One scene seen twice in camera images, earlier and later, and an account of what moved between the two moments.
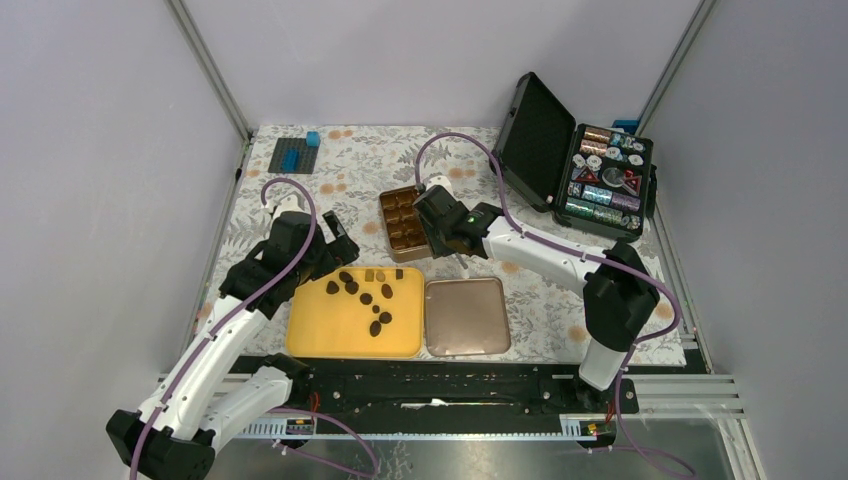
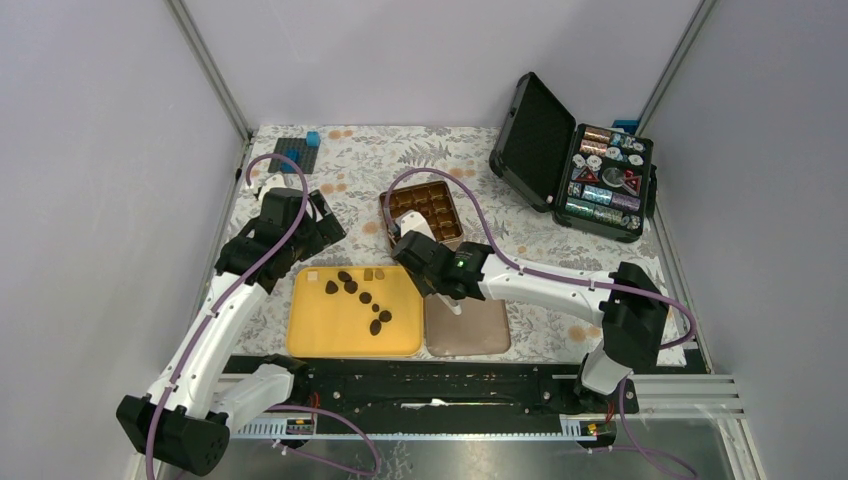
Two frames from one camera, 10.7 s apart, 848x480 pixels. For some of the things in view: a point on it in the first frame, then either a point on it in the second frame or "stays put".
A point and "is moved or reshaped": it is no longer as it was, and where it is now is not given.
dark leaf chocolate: x=375 y=328 stays put
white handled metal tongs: x=462 y=261 is moved or reshaped
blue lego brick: x=290 y=160 stays put
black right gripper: x=438 y=249 -> x=421 y=285
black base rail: x=483 y=390 stays put
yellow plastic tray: x=358 y=313 stays put
